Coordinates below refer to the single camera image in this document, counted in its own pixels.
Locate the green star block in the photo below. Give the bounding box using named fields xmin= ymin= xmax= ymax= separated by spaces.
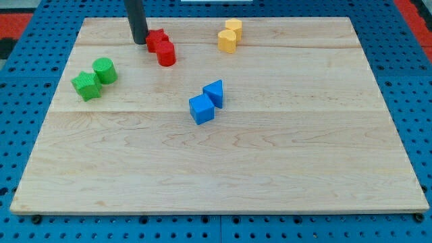
xmin=71 ymin=72 xmax=102 ymax=102

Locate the yellow hexagon block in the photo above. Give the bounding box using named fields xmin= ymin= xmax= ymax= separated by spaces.
xmin=225 ymin=18 xmax=242 ymax=42

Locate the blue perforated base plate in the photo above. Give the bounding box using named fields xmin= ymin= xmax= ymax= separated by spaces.
xmin=1 ymin=0 xmax=431 ymax=242

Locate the blue cube block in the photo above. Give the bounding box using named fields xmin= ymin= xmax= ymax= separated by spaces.
xmin=189 ymin=94 xmax=215 ymax=125

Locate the red star block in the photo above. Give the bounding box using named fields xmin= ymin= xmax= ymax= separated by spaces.
xmin=145 ymin=28 xmax=169 ymax=53

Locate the blue triangle block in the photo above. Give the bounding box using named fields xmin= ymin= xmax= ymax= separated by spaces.
xmin=202 ymin=80 xmax=223 ymax=109

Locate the green cylinder block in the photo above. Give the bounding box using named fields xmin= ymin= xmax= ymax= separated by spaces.
xmin=92 ymin=57 xmax=117 ymax=84

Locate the red cylinder block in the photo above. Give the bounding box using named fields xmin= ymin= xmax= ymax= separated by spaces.
xmin=156 ymin=40 xmax=176 ymax=67

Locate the yellow heart block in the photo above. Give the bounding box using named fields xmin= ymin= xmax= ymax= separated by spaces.
xmin=217 ymin=29 xmax=237 ymax=53

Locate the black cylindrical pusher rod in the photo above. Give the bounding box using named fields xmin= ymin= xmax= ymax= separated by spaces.
xmin=124 ymin=0 xmax=149 ymax=45

